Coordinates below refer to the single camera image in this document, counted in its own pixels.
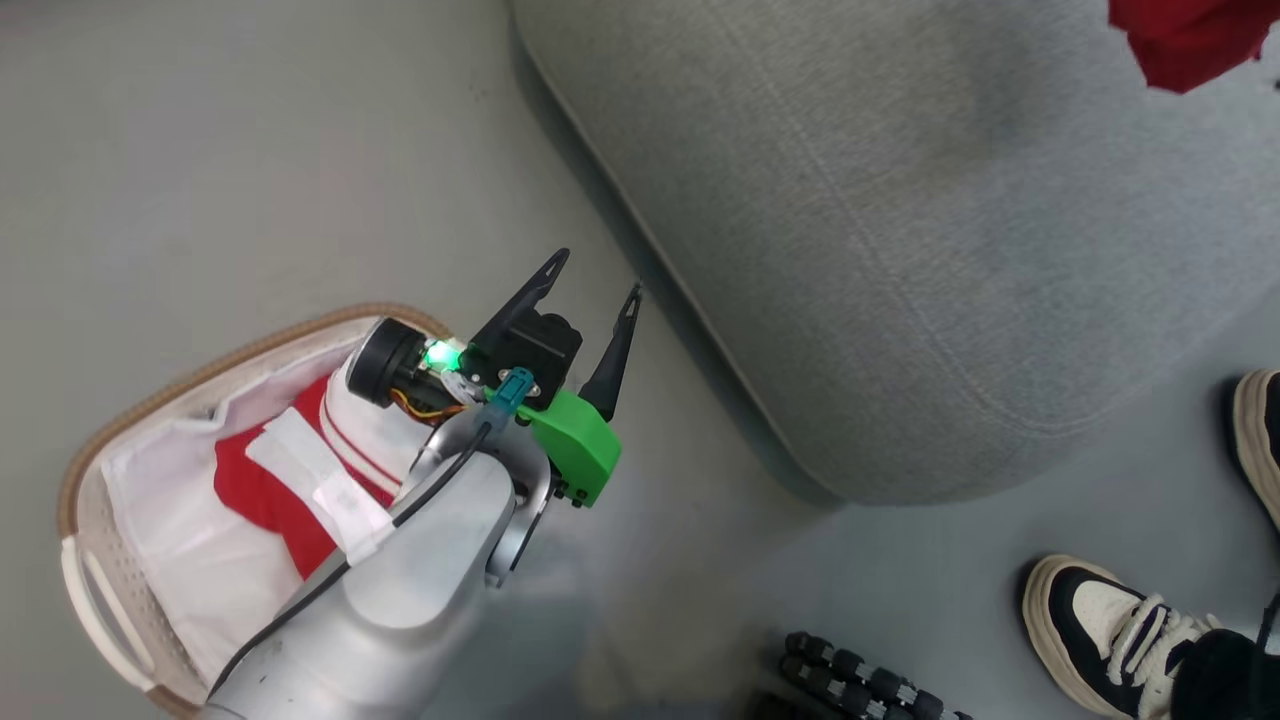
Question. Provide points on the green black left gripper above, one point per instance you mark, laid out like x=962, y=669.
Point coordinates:
x=575, y=445

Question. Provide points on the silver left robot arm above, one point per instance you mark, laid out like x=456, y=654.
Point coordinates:
x=420, y=580

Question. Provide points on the grey fabric sofa seat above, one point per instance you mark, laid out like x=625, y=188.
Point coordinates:
x=900, y=220

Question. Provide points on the white laundry basket tan rim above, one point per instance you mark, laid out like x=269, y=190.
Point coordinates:
x=95, y=590

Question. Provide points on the red and white striped garment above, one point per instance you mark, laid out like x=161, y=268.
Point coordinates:
x=262, y=490

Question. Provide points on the black ribbed roller wheel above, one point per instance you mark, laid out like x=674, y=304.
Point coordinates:
x=860, y=680

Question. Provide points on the black and white sneaker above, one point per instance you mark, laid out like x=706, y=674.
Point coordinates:
x=1262, y=440
x=1100, y=630

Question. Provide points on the black trouser leg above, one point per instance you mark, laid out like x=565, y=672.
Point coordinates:
x=1230, y=680

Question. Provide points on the black round wrist camera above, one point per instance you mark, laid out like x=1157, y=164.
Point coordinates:
x=385, y=362

